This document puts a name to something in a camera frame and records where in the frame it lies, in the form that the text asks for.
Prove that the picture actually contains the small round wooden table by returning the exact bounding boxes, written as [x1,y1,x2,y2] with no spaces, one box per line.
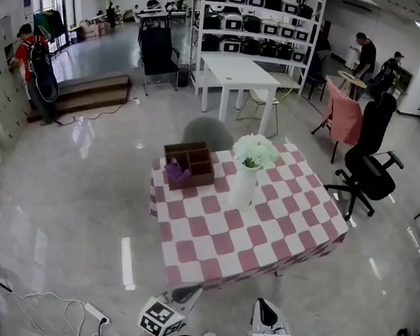
[333,68,369,102]

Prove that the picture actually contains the black mesh high-back chair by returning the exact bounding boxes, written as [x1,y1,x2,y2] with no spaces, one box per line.
[130,21,188,102]

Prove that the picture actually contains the brown wooden step platform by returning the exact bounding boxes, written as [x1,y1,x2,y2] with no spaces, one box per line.
[26,60,135,138]

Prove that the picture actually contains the black waste bin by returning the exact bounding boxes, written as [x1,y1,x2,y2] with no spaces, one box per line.
[175,64,193,90]

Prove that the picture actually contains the white wire chair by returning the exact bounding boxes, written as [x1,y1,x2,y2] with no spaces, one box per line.
[233,85,286,141]

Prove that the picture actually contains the brown wooden compartment box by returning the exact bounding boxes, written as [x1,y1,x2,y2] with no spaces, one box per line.
[156,135,221,198]

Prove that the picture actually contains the clothes rack with garments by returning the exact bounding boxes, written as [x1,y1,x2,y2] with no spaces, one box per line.
[27,5,76,55]

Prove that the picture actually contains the white power strip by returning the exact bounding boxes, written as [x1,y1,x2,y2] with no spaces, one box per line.
[81,301,114,327]

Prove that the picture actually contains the cardboard boxes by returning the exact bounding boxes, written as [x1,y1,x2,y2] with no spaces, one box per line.
[75,16,112,46]

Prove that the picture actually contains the black floor cable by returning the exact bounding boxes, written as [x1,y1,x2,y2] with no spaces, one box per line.
[53,85,141,138]

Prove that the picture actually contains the white metal shelf rack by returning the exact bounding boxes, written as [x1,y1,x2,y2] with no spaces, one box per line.
[175,0,328,115]

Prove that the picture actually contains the white square table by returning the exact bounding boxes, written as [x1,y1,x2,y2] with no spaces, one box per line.
[190,50,285,139]

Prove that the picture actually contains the rows of rice cookers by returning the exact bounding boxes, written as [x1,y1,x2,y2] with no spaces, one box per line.
[195,0,320,69]

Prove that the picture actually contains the pink white checkered tablecloth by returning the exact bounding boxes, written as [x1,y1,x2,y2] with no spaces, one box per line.
[133,120,361,313]

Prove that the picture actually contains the grey-green round-back chair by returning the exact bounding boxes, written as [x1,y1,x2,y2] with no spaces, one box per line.
[181,113,239,155]

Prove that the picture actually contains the white power cable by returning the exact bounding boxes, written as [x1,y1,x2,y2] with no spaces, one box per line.
[0,231,115,336]

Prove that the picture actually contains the pink covered chair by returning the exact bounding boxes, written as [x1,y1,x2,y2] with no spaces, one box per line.
[306,74,371,168]

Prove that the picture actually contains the pale white flowers bouquet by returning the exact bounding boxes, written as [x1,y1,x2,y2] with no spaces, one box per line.
[230,130,283,173]

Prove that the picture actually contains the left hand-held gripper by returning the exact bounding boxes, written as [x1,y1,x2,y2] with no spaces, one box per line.
[135,279,204,336]

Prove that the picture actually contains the white ribbed vase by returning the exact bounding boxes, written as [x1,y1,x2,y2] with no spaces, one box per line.
[225,160,262,213]

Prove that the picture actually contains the purple cloth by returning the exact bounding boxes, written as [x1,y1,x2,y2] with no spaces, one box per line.
[162,156,195,189]

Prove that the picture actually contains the black office chair with armrests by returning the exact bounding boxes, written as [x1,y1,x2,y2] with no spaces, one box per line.
[319,84,416,229]

